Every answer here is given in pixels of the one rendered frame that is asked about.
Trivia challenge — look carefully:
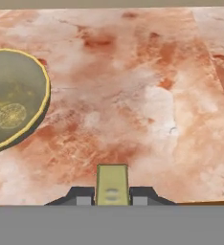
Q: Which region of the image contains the olive bowl with yellow rim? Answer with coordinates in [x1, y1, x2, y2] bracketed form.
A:
[0, 48, 52, 155]

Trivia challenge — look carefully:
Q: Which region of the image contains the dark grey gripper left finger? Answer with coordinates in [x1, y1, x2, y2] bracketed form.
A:
[44, 186, 96, 207]

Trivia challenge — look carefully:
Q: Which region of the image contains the yellow butter stick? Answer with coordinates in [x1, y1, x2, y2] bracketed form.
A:
[95, 164, 130, 207]

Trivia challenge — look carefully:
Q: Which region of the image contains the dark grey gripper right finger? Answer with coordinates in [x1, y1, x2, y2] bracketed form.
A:
[128, 186, 177, 207]

